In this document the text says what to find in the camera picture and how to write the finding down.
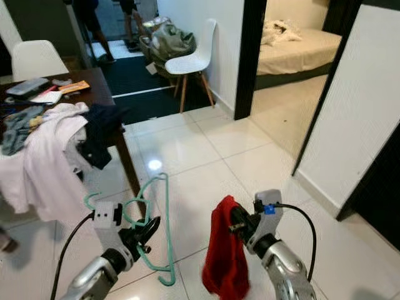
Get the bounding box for green plastic hanger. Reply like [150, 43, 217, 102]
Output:
[83, 173, 177, 287]

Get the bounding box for red garment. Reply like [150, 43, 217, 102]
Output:
[202, 195, 251, 300]

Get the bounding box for navy garment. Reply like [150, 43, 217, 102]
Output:
[81, 104, 129, 169]

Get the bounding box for white shirt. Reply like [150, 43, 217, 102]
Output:
[0, 102, 91, 223]

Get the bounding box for dark wooden table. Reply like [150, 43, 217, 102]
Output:
[0, 67, 143, 207]

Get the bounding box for grey garment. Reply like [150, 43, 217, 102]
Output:
[0, 106, 46, 157]

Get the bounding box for orange book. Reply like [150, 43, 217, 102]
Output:
[58, 81, 91, 94]

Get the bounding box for white paper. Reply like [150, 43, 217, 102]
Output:
[30, 89, 63, 104]

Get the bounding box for beige bed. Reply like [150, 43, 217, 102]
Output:
[255, 19, 343, 91]

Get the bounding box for white chair wooden legs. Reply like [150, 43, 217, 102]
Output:
[164, 19, 218, 113]

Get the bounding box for dark grey flat case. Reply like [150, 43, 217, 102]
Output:
[6, 78, 49, 96]

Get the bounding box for olive green bag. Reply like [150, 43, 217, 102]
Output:
[141, 17, 196, 63]

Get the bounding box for white cloth bundle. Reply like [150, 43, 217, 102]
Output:
[262, 19, 302, 46]

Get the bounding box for white plastic chair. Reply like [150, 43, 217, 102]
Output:
[11, 40, 69, 82]

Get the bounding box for person in dark shorts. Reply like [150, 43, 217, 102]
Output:
[72, 0, 116, 64]
[119, 0, 144, 52]

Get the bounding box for dark brown wardrobe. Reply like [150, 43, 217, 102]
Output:
[322, 0, 363, 35]

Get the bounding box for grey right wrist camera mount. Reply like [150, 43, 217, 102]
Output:
[247, 189, 283, 254]

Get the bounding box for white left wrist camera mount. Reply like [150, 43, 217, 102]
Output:
[92, 201, 126, 254]

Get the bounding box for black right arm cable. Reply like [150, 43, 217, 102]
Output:
[278, 203, 318, 282]

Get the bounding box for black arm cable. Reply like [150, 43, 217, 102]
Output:
[50, 212, 96, 300]
[278, 203, 318, 282]

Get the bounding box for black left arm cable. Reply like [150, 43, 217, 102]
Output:
[50, 212, 96, 300]

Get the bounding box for black door frame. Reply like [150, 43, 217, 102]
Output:
[233, 0, 268, 121]

